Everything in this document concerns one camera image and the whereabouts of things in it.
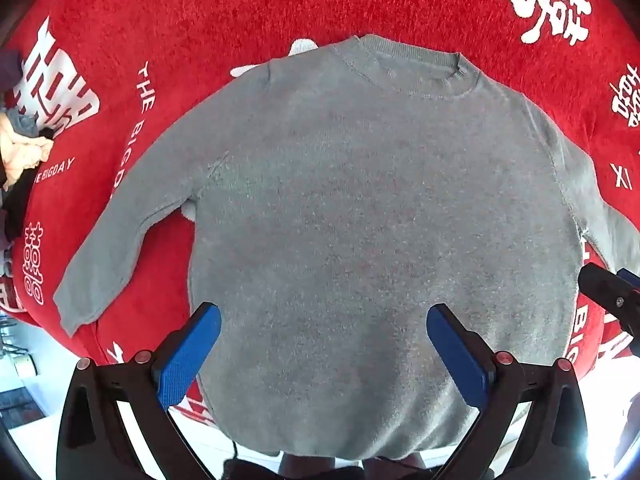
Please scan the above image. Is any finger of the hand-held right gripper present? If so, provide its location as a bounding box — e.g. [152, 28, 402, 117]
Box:
[578, 263, 640, 346]

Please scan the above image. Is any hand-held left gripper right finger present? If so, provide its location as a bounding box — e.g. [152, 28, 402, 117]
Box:
[426, 303, 591, 480]

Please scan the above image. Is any grey-blue cloth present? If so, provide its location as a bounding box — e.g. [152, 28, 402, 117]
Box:
[6, 110, 40, 137]

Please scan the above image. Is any red printed blanket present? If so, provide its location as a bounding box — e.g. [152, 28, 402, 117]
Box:
[0, 0, 640, 428]

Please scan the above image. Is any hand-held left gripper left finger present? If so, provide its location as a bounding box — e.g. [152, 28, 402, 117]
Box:
[56, 302, 236, 480]

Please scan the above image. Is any grey knit sweater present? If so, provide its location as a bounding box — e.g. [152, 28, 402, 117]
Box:
[52, 34, 640, 461]

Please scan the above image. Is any person in purple top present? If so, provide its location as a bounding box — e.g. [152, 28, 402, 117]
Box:
[0, 49, 25, 92]

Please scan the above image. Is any black cloth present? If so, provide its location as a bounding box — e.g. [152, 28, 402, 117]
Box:
[0, 160, 38, 243]

